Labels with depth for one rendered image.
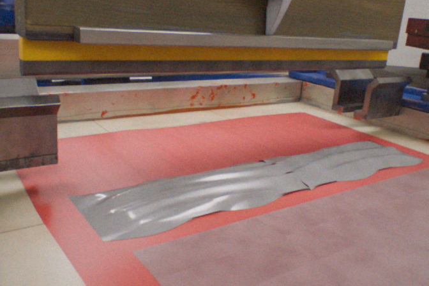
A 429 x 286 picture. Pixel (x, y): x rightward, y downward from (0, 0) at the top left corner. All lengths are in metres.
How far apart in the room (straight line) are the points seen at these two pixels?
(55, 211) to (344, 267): 0.19
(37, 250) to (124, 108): 0.29
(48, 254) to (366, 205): 0.23
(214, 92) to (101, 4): 0.32
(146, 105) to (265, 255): 0.32
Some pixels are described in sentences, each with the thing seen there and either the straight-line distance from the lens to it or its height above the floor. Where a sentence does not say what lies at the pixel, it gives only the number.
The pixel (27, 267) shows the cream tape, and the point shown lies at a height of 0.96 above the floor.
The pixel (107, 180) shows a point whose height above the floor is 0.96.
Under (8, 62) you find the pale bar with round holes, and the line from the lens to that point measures 0.56.
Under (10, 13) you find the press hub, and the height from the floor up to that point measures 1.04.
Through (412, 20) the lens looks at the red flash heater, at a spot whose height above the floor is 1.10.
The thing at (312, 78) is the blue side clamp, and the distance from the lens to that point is 0.70.
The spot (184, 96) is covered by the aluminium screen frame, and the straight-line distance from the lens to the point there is 0.58.
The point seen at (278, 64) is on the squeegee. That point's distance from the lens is 0.42.
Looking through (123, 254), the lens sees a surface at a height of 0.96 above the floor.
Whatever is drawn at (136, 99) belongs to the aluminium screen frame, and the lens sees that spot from 0.54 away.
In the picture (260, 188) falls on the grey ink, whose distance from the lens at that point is 0.35.
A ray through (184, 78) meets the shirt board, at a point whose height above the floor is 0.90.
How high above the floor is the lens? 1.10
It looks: 16 degrees down
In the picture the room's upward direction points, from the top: 5 degrees clockwise
